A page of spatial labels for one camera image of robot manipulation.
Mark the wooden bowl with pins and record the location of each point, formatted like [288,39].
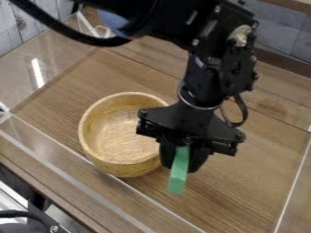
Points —
[115,149]

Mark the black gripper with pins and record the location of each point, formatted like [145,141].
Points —
[179,125]

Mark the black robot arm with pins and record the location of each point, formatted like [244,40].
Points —
[215,31]

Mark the green rectangular block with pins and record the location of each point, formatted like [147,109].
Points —
[179,170]

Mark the black metal mount bracket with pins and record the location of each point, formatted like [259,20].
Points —
[44,223]

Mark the clear acrylic corner bracket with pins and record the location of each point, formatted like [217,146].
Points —
[97,31]

